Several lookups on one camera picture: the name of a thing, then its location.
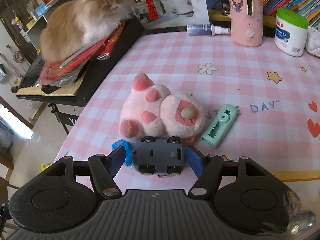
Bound grey toy car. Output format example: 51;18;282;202
131;135;188;176

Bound pink checked tablecloth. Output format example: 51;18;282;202
53;26;320;193

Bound pink plush pig toy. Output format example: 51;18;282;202
119;73;206;141

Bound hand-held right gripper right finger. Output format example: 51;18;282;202
187;145;268;198

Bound pink humidifier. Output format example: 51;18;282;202
226;0;263;47

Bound white cotton pad pack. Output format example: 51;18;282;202
306;26;320;58

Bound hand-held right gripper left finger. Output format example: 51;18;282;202
46;145;126;198

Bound white pen cup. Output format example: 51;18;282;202
158;0;194;15

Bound dark spray bottle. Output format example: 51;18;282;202
187;24;231;37

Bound black folding stand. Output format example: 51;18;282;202
47;102;83;136

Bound orange fluffy cat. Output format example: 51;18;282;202
40;0;134;63

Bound blue fuzzy tuft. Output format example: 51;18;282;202
111;138;134;168

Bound white jar green lid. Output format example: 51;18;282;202
274;8;309;57

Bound mint green plastic tool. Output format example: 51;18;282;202
201;104;241;149

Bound white side shelf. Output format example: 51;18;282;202
21;0;87;40

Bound stack of red packets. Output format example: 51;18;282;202
37;21;127;87

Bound red tassel ornament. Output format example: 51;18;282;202
137;0;159;21

